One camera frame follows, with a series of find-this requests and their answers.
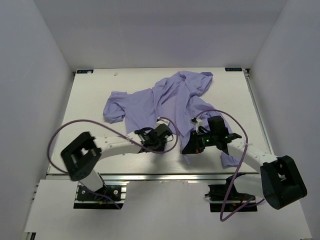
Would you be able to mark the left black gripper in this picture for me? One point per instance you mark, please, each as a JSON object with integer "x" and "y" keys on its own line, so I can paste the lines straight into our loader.
{"x": 162, "y": 147}

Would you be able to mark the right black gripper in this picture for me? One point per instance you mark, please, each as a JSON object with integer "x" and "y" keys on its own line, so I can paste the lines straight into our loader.
{"x": 193, "y": 146}

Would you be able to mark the lilac zip-up jacket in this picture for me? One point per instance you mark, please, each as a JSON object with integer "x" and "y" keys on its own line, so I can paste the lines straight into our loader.
{"x": 177, "y": 98}

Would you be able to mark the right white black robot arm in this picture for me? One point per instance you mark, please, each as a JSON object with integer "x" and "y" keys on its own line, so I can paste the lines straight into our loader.
{"x": 278, "y": 179}

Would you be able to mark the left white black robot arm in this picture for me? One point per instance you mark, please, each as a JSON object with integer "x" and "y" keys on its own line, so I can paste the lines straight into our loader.
{"x": 83, "y": 153}

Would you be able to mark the right blue table label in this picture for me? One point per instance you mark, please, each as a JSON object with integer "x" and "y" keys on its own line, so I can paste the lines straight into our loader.
{"x": 233, "y": 69}

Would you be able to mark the blue table label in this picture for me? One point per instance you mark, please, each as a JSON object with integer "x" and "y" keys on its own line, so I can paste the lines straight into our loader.
{"x": 233, "y": 69}
{"x": 84, "y": 71}

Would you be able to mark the left blue table label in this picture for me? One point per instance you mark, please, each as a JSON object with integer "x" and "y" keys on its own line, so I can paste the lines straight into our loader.
{"x": 84, "y": 71}

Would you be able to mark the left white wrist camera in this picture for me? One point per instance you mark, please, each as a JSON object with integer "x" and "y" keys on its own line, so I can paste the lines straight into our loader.
{"x": 162, "y": 121}

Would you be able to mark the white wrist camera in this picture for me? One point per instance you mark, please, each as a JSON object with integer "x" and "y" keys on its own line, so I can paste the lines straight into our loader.
{"x": 162, "y": 121}
{"x": 197, "y": 122}

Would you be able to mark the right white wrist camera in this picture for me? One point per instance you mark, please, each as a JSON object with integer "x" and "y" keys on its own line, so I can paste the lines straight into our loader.
{"x": 197, "y": 122}

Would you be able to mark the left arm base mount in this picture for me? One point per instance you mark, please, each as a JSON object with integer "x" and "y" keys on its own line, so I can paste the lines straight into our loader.
{"x": 111, "y": 197}

